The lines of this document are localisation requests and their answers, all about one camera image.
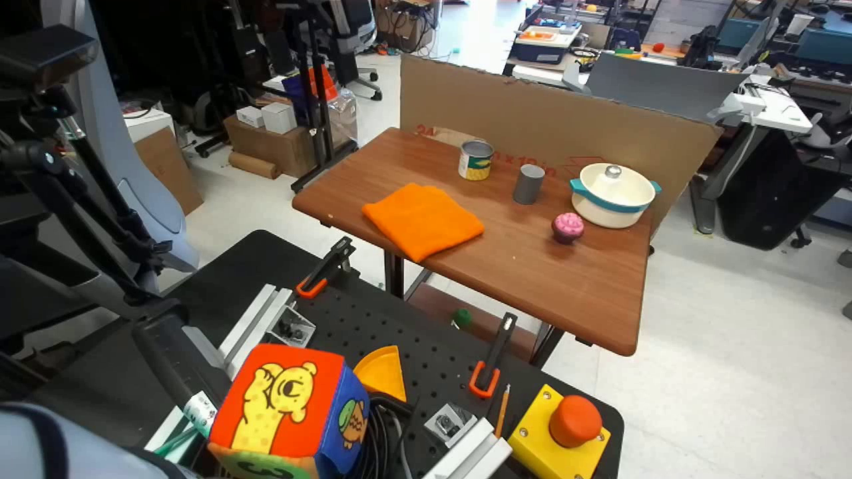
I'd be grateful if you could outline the orange folded towel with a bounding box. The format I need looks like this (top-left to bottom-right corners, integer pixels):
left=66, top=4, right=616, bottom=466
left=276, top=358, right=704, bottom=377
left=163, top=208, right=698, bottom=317
left=363, top=183, right=484, bottom=263

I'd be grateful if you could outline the orange black clamp left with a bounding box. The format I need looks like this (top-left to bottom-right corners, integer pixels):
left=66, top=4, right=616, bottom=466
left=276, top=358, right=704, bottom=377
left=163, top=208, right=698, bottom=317
left=296, top=237, right=355, bottom=299

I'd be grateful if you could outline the orange black clamp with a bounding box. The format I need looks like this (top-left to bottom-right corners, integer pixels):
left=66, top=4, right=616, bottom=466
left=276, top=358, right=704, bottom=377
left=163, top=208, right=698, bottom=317
left=296, top=237, right=355, bottom=299
left=469, top=311, right=517, bottom=398

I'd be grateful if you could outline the yellow labelled tin can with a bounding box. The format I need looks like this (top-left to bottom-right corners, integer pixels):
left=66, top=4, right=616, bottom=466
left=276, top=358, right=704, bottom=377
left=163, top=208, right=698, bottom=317
left=457, top=138, right=493, bottom=181

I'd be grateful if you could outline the brown wooden table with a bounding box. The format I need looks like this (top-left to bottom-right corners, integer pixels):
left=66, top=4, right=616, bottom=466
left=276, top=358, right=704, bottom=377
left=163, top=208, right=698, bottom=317
left=294, top=128, right=649, bottom=357

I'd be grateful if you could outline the grey plastic cup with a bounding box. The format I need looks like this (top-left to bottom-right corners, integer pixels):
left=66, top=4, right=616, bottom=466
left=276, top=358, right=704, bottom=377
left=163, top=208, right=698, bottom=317
left=513, top=161, right=547, bottom=204

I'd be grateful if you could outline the black perforated base board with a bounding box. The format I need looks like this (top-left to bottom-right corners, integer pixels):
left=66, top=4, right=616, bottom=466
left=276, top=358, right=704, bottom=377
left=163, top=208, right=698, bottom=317
left=23, top=227, right=625, bottom=479

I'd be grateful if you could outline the orange wedge piece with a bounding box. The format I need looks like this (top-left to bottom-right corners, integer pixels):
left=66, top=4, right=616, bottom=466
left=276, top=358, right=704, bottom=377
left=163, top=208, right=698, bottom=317
left=355, top=346, right=408, bottom=401

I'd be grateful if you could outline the orange black clamp right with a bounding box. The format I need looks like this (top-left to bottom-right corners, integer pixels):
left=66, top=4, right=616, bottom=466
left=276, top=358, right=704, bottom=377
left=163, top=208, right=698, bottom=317
left=469, top=311, right=517, bottom=398

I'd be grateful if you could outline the pencil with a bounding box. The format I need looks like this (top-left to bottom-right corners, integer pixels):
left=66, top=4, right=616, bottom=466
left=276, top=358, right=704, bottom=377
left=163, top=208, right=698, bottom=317
left=496, top=382, right=512, bottom=438

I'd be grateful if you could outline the white pot with lid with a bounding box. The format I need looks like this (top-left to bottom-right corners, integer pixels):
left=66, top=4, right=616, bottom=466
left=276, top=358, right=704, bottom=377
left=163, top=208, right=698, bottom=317
left=568, top=161, right=660, bottom=228

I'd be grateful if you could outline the brown cardboard back panel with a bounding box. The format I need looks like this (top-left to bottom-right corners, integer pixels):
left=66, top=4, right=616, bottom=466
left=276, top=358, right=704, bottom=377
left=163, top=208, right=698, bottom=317
left=400, top=56, right=722, bottom=227

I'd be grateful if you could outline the cardboard box on floor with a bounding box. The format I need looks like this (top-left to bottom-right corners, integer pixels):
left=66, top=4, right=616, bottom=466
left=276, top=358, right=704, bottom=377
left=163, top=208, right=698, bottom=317
left=223, top=118, right=318, bottom=175

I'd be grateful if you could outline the colourful plush cube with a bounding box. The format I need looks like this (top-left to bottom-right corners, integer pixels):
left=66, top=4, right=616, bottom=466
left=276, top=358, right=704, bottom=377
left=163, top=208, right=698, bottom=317
left=207, top=342, right=371, bottom=479

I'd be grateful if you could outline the yellow box red button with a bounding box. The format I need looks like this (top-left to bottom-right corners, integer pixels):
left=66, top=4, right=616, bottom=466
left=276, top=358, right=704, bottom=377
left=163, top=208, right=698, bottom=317
left=509, top=385, right=609, bottom=479

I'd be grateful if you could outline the aluminium rail right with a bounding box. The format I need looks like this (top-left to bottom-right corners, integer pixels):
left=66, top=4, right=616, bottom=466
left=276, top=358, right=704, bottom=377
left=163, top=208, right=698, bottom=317
left=423, top=417, right=512, bottom=479

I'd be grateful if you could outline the aluminium rail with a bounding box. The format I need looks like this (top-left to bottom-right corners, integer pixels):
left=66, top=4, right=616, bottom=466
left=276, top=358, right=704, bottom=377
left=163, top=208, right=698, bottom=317
left=218, top=284, right=294, bottom=377
left=423, top=417, right=512, bottom=479

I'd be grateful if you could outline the aluminium rail left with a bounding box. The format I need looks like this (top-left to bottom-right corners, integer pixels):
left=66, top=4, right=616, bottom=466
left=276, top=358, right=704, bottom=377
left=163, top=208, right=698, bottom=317
left=218, top=284, right=294, bottom=377

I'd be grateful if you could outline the black cable bundle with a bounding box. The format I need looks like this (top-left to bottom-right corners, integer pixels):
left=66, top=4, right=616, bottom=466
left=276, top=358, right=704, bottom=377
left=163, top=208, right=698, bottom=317
left=358, top=394, right=416, bottom=479

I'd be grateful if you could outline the black camera tripod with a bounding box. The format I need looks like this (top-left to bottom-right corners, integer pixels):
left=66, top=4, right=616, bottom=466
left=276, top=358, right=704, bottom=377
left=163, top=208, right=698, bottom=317
left=0, top=24, right=173, bottom=313

